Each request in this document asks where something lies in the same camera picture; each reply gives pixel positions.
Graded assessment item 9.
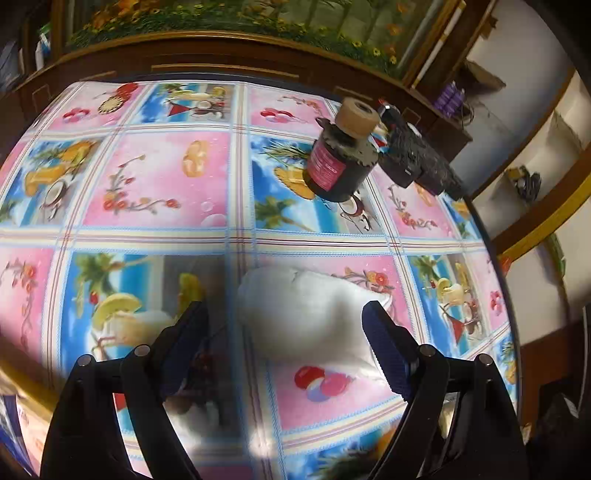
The black cable bundle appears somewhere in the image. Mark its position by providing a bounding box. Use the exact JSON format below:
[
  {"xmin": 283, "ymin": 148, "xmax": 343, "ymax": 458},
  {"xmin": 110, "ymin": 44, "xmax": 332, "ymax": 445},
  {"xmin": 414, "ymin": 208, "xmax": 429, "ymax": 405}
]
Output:
[{"xmin": 515, "ymin": 171, "xmax": 544, "ymax": 202}]

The framed flower and bamboo painting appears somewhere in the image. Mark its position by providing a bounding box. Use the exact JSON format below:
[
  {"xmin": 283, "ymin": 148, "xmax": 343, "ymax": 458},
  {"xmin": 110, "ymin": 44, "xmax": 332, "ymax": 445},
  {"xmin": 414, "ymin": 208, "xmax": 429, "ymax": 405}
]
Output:
[{"xmin": 65, "ymin": 0, "xmax": 463, "ymax": 79}]

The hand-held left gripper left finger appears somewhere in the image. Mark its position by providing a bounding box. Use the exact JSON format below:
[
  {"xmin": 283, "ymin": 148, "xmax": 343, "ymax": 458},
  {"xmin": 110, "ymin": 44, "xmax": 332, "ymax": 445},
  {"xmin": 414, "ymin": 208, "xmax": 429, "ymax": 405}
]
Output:
[{"xmin": 41, "ymin": 301, "xmax": 209, "ymax": 480}]

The long wooden cabinet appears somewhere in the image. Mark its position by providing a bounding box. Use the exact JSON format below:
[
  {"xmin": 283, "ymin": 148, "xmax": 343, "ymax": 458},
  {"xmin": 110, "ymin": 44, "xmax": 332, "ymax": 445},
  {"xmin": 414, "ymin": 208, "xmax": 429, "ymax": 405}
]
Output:
[{"xmin": 0, "ymin": 32, "xmax": 474, "ymax": 153}]

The white wall shelf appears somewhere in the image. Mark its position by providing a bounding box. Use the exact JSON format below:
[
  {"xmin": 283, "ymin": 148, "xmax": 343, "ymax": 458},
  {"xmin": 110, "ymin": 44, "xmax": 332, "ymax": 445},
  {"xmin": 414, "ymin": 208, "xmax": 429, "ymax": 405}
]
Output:
[{"xmin": 450, "ymin": 0, "xmax": 591, "ymax": 352}]

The brown cardboard piece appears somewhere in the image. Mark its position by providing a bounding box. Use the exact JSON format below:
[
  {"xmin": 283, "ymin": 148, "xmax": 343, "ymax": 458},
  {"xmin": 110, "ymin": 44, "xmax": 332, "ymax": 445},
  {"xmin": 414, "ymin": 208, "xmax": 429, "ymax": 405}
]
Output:
[{"xmin": 464, "ymin": 62, "xmax": 507, "ymax": 91}]

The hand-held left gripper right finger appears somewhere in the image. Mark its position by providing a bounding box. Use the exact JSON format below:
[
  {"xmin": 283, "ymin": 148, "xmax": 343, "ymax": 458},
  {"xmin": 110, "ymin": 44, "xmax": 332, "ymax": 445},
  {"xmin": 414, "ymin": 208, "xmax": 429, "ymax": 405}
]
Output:
[{"xmin": 362, "ymin": 300, "xmax": 530, "ymax": 480}]

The purple bottle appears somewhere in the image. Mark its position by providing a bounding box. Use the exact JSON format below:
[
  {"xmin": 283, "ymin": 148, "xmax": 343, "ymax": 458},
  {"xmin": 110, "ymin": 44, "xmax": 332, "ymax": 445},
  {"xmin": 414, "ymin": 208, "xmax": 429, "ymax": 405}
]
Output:
[
  {"xmin": 436, "ymin": 83, "xmax": 455, "ymax": 114},
  {"xmin": 448, "ymin": 82, "xmax": 465, "ymax": 116}
]

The black jar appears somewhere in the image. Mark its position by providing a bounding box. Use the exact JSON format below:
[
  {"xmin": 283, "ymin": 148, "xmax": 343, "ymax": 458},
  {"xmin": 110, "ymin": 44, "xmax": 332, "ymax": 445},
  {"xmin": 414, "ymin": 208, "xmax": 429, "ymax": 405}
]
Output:
[{"xmin": 305, "ymin": 117, "xmax": 382, "ymax": 203}]

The yellow tray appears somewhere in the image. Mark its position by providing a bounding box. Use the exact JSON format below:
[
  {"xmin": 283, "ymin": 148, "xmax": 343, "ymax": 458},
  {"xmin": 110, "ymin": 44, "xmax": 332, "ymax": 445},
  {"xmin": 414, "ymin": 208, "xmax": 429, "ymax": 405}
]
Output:
[{"xmin": 0, "ymin": 360, "xmax": 61, "ymax": 476}]

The black plastic device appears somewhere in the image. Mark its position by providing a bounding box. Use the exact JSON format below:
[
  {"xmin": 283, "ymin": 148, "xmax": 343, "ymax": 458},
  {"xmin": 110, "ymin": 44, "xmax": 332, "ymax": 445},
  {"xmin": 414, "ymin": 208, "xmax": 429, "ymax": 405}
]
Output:
[{"xmin": 376, "ymin": 99, "xmax": 465, "ymax": 199}]

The white plastic bottle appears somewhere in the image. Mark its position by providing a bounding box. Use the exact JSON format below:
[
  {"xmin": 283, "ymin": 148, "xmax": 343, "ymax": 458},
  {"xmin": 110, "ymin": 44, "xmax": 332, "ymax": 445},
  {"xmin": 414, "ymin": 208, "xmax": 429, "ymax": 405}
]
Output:
[{"xmin": 34, "ymin": 32, "xmax": 49, "ymax": 70}]

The printed fruit tablecloth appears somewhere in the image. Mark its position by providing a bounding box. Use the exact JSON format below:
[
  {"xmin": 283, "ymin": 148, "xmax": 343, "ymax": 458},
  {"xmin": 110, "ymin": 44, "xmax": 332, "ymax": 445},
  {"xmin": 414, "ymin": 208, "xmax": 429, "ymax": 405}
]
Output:
[{"xmin": 0, "ymin": 80, "xmax": 519, "ymax": 480}]

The tan tape roll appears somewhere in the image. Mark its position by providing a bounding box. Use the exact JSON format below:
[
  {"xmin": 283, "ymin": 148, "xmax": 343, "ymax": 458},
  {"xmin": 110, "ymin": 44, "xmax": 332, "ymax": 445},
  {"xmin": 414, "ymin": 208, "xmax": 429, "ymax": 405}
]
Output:
[{"xmin": 335, "ymin": 98, "xmax": 382, "ymax": 140}]

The white towel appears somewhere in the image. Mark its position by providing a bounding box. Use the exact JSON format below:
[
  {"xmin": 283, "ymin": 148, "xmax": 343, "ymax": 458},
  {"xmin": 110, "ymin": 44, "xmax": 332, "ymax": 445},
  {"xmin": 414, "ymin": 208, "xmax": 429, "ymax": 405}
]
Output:
[{"xmin": 165, "ymin": 265, "xmax": 456, "ymax": 437}]

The white paper roll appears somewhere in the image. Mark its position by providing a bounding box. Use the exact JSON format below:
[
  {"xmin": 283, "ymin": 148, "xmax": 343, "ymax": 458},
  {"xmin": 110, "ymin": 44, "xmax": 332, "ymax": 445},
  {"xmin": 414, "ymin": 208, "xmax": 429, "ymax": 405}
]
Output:
[{"xmin": 413, "ymin": 7, "xmax": 467, "ymax": 86}]

